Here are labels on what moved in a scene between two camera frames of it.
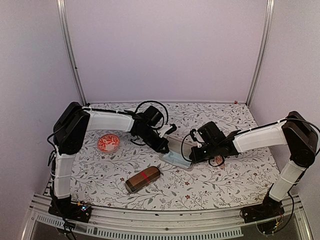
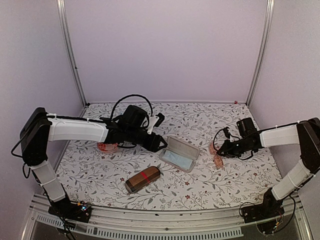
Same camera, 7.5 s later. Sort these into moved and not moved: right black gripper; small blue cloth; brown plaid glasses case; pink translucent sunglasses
Moved: right black gripper
Not moved: small blue cloth; pink translucent sunglasses; brown plaid glasses case
